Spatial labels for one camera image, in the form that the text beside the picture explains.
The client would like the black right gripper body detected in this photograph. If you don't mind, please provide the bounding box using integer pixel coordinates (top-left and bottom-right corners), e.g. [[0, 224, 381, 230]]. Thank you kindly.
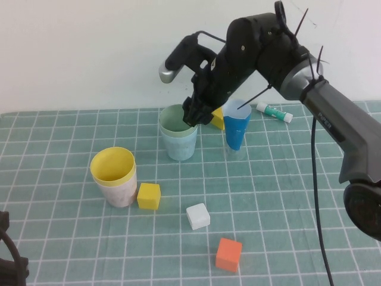
[[189, 52, 256, 113]]

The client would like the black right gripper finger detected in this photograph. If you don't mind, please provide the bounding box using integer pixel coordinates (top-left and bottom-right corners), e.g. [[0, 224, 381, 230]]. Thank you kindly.
[[182, 96, 199, 126], [196, 105, 213, 126]]

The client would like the pale green cup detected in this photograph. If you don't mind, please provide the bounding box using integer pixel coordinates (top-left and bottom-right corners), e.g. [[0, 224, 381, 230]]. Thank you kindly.
[[158, 104, 199, 139]]

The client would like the light blue cup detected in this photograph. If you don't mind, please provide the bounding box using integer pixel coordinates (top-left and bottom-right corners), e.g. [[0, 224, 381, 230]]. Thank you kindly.
[[160, 123, 199, 162]]

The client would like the yellow cup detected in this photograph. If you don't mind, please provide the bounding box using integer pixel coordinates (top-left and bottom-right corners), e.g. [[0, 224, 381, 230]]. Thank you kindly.
[[89, 146, 138, 187]]

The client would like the small yellow block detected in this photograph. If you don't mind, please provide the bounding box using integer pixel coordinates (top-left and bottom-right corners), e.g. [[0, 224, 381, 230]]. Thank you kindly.
[[210, 106, 226, 131]]

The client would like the blue paper cone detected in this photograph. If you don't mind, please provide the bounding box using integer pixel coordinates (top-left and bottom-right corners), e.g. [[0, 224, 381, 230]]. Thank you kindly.
[[222, 99, 252, 152]]

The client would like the black zip tie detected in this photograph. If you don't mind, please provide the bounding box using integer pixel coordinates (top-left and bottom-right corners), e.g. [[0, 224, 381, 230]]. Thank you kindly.
[[294, 8, 310, 38], [315, 45, 330, 81], [237, 84, 273, 110]]

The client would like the green white glue stick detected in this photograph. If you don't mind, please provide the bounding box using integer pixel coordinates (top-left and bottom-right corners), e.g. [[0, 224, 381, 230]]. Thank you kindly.
[[255, 101, 294, 124]]

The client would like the large yellow cube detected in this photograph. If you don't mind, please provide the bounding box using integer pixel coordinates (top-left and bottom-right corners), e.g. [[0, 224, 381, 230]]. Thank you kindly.
[[136, 182, 162, 211]]

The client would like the green checked tablecloth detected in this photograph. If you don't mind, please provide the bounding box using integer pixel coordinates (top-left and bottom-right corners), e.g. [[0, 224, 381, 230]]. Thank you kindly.
[[0, 101, 381, 286]]

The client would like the white cube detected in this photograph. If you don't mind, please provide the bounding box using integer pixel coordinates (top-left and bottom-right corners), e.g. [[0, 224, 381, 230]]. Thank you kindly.
[[186, 203, 211, 231]]

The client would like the white speckled plastic cup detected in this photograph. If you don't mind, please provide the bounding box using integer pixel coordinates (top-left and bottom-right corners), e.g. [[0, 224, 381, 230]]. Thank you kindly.
[[93, 166, 139, 209]]

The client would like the orange cube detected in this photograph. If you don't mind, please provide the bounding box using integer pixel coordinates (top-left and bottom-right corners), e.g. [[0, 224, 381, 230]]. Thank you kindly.
[[215, 237, 243, 273]]

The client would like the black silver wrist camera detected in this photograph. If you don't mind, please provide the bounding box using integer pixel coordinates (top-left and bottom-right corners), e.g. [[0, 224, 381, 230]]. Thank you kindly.
[[158, 31, 220, 85]]

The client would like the black cable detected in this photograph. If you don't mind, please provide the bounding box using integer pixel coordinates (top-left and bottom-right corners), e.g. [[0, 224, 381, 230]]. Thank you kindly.
[[195, 1, 336, 286]]

